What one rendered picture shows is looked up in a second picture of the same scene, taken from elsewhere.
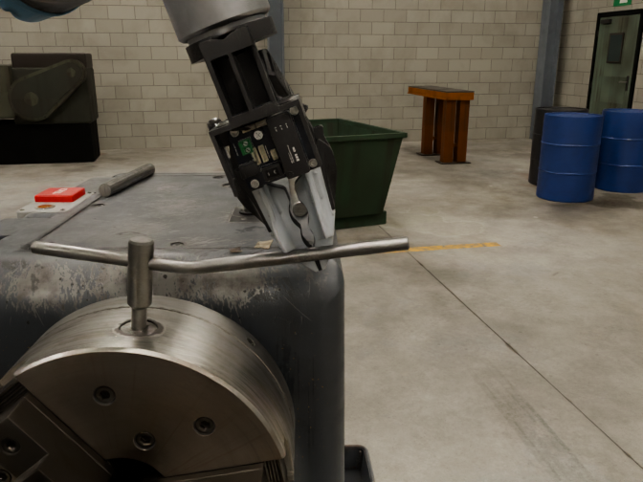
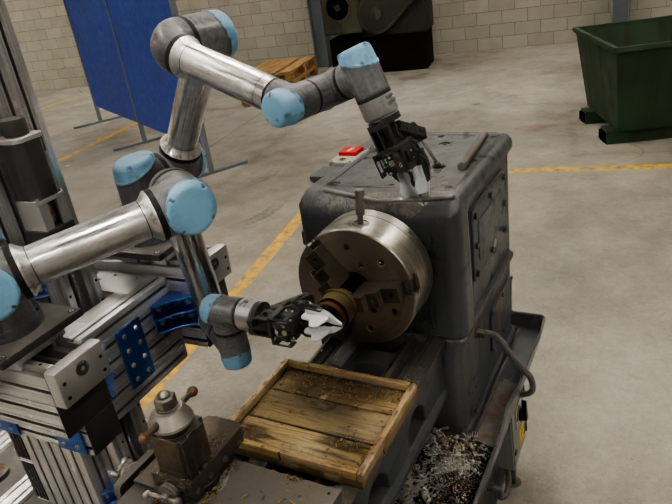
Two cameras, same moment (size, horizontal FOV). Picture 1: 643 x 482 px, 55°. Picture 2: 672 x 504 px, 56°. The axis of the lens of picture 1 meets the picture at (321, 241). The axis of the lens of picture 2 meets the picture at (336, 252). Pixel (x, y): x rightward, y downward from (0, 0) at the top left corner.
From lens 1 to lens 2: 0.92 m
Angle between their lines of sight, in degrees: 31
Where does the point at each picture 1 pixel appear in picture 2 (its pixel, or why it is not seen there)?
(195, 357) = (378, 236)
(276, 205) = (405, 179)
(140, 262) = (358, 198)
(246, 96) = (383, 145)
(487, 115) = not seen: outside the picture
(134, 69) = not seen: outside the picture
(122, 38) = not seen: outside the picture
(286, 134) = (397, 158)
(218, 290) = (402, 209)
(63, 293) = (340, 206)
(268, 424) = (404, 264)
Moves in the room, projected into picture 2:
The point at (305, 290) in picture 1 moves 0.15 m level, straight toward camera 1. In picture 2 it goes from (439, 211) to (418, 237)
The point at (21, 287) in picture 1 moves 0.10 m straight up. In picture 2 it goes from (324, 202) to (319, 166)
